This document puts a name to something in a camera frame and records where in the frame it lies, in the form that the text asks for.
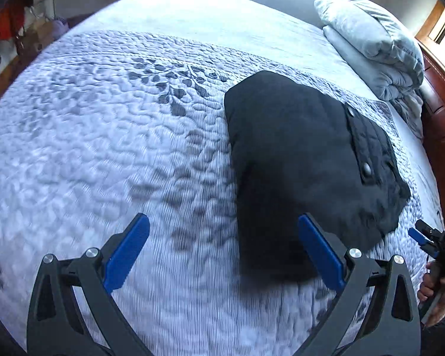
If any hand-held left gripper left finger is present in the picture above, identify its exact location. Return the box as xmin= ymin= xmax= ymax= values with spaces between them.
xmin=27 ymin=213 xmax=151 ymax=356

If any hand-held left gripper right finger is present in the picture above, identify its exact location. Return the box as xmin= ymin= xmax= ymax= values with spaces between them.
xmin=293 ymin=213 xmax=420 ymax=356

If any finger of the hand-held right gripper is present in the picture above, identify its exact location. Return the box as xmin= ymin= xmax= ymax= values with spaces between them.
xmin=415 ymin=219 xmax=444 ymax=239
xmin=408 ymin=228 xmax=440 ymax=259

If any black jacket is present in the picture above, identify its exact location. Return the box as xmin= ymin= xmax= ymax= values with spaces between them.
xmin=224 ymin=70 xmax=411 ymax=284

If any white quilted mattress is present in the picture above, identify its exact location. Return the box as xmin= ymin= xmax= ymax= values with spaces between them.
xmin=0 ymin=0 xmax=445 ymax=356

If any folded grey duvet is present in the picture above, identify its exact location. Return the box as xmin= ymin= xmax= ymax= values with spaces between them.
xmin=314 ymin=0 xmax=425 ymax=139

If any red hanging garment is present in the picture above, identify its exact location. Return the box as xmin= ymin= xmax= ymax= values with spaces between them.
xmin=0 ymin=4 xmax=26 ymax=41

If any wooden window frame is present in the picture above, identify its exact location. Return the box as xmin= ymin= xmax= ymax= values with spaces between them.
xmin=415 ymin=0 xmax=445 ymax=43

